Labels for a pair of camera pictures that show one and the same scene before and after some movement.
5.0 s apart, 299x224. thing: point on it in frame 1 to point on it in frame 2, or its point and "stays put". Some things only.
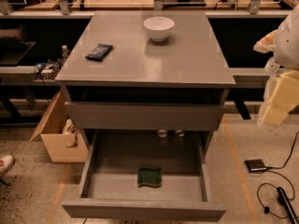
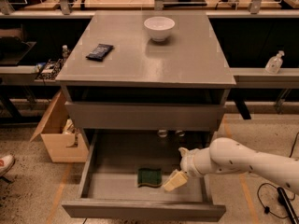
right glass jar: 179,133 stays put
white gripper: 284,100 to 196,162
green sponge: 151,176 stays put
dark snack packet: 100,52 stays put
